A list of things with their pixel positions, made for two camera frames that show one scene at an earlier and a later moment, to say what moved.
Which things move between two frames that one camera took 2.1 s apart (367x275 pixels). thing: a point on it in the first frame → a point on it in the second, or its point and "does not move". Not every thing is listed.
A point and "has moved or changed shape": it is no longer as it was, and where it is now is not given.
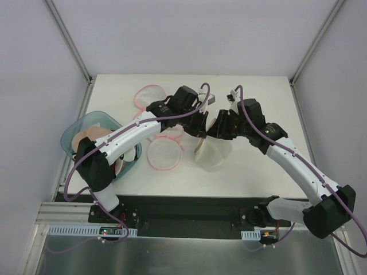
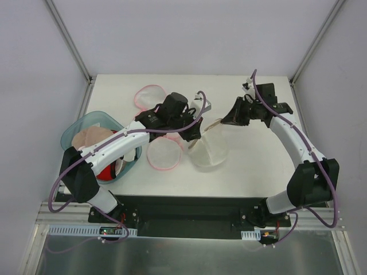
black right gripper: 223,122 → 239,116
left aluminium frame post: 69,36 does not move
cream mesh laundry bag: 214,152 has moved or changed shape
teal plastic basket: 95,119 does not move
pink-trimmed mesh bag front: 164,152 does not move
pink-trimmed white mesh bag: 147,95 does not move
